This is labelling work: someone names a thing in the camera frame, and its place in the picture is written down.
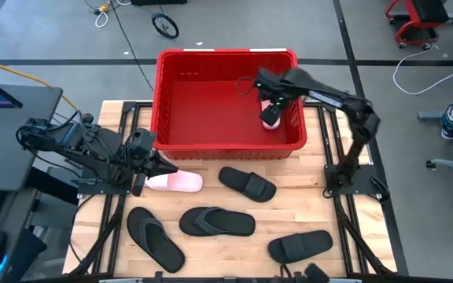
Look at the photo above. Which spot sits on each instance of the black flip-flop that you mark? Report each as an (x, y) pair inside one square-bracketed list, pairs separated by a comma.
[(155, 239), (218, 222)]

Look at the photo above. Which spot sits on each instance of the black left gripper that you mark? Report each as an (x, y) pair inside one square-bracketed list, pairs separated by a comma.
[(140, 151)]

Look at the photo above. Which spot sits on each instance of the red plastic bin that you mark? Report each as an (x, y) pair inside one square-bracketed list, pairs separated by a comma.
[(218, 118)]

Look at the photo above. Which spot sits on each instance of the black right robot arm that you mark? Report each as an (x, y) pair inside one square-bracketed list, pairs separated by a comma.
[(352, 106)]

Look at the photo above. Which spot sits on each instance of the red rolling stool cart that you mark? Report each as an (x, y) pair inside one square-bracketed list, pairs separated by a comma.
[(419, 19)]

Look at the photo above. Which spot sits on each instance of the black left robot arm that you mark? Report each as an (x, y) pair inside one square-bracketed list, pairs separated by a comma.
[(93, 147)]

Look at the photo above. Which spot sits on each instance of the grey office chair base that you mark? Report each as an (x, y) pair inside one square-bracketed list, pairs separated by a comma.
[(452, 163)]

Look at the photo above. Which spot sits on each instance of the black slide sandal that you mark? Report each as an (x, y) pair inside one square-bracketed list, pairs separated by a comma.
[(248, 184), (301, 247)]

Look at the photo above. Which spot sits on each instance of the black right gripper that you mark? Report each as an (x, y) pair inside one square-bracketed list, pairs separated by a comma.
[(273, 86)]

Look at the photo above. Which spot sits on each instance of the pink slide sandal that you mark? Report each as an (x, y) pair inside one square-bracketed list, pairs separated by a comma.
[(181, 181), (272, 125)]

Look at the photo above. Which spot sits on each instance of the black metal table frame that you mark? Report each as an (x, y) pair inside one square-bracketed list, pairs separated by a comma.
[(346, 236)]

